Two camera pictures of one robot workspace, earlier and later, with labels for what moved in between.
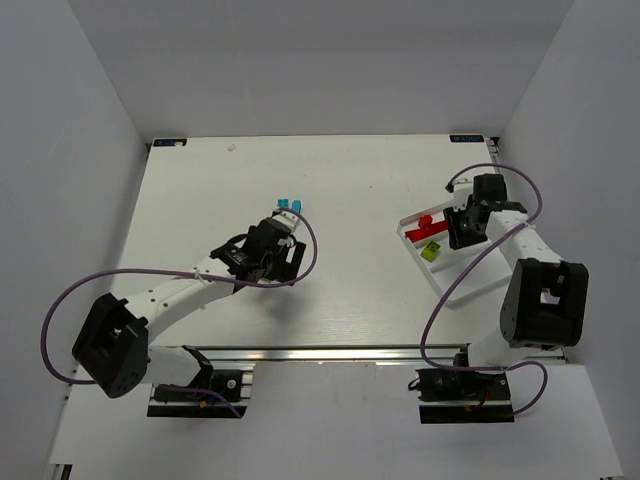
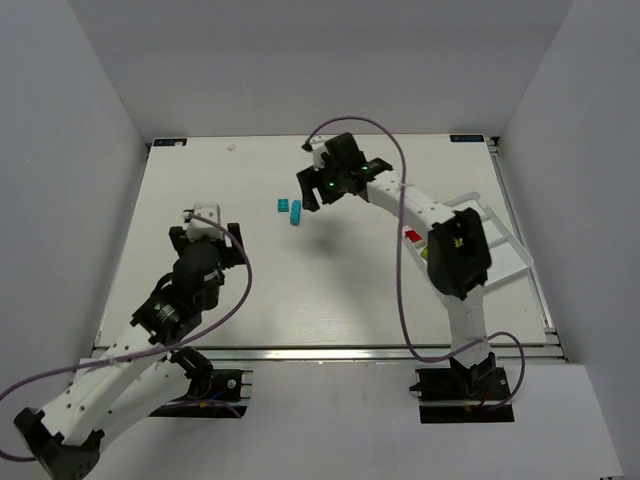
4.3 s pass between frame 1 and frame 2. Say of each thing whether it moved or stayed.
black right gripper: moved
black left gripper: moved
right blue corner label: stayed
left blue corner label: stayed
